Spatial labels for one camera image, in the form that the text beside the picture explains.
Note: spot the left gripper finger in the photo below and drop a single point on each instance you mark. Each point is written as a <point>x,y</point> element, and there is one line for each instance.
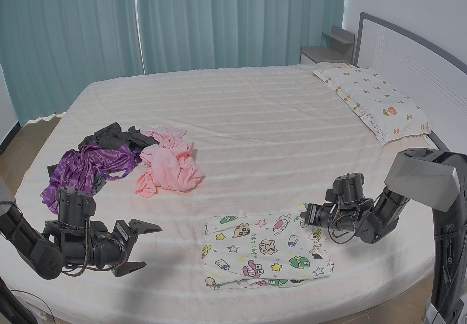
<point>129,268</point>
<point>144,227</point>

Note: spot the bed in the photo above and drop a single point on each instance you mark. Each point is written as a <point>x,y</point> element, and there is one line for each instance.
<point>255,114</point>

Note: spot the pink garment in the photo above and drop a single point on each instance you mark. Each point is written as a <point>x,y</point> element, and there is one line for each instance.
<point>167,169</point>

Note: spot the grey white bedside table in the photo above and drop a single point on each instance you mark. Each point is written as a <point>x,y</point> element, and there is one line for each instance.
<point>326,50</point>

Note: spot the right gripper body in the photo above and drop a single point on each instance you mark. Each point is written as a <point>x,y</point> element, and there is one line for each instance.
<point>317,215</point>

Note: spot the white printed pillow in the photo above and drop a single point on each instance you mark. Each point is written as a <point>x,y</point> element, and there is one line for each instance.
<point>379,103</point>

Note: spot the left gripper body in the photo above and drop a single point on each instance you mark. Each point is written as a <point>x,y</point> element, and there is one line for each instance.
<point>105,249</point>

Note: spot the blue-green curtain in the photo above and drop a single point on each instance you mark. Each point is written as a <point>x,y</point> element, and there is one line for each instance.
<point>69,41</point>
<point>240,8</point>

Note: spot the purple satin garment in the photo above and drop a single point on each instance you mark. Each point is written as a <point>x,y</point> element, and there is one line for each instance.
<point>80,169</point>

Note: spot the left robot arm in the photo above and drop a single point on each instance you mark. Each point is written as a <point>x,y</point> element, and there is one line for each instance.
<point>43,253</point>

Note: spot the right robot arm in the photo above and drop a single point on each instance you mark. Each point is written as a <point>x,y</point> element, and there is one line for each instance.
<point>423,173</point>

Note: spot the black garment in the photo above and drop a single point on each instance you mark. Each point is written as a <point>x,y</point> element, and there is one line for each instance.
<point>109,136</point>

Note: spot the white printed pyjama top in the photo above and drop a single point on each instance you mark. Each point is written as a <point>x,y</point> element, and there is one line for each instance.
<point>262,249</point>

